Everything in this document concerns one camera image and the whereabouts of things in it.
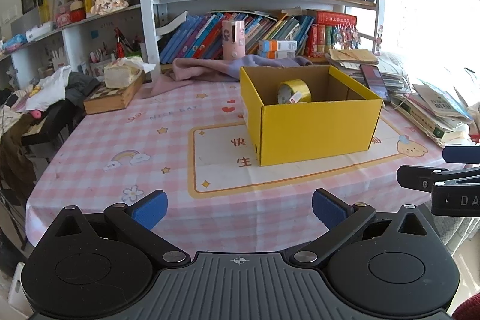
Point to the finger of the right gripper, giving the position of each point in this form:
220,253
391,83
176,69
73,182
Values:
461,154

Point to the tissue pack in bag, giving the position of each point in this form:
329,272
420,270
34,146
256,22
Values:
124,71

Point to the black smartphone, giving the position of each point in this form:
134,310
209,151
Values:
375,81

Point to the wooden chess board box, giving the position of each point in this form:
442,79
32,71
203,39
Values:
105,99

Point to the row of leaning books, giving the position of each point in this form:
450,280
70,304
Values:
199,36

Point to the pink checkered tablecloth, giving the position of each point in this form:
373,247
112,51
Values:
193,144

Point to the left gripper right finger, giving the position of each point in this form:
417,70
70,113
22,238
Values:
345,223

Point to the yellow tape roll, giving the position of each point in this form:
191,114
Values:
293,92

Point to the pink purple blanket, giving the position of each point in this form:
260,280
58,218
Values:
185,70

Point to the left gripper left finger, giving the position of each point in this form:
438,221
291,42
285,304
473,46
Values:
135,223

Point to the orange white small boxes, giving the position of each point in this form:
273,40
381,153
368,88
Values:
277,49

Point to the yellow cardboard box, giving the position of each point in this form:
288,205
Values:
341,118

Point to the pink cylindrical device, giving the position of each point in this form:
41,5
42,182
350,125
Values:
233,39

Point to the stack of papers and books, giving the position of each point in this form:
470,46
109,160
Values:
435,112

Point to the dark grey garment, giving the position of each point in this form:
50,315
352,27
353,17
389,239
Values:
79,87

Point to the white garment pile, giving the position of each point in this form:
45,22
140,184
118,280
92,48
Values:
44,94

